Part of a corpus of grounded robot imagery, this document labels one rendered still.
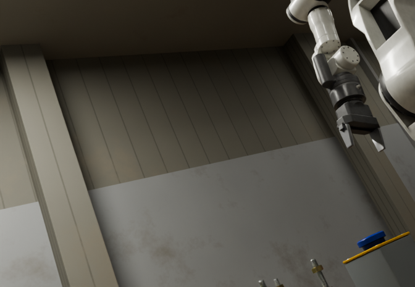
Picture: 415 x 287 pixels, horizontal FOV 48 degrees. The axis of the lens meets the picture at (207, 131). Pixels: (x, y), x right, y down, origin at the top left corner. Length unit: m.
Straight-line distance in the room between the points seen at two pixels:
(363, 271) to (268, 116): 4.30
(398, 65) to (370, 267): 0.59
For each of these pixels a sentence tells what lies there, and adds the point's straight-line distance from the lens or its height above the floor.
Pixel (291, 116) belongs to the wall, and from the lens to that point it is 5.11.
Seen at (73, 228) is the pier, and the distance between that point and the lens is 3.39.
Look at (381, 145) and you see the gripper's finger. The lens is 1.30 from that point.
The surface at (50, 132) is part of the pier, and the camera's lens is 3.69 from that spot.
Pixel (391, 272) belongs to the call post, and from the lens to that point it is 0.65.
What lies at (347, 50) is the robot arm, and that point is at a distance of 1.35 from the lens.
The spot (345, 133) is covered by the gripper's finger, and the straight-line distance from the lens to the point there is 1.23.
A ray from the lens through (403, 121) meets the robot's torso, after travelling 1.17.
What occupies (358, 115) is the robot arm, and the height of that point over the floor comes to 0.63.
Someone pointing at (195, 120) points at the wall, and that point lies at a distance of 4.44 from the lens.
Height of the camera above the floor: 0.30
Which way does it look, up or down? 22 degrees up
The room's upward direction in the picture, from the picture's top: 25 degrees counter-clockwise
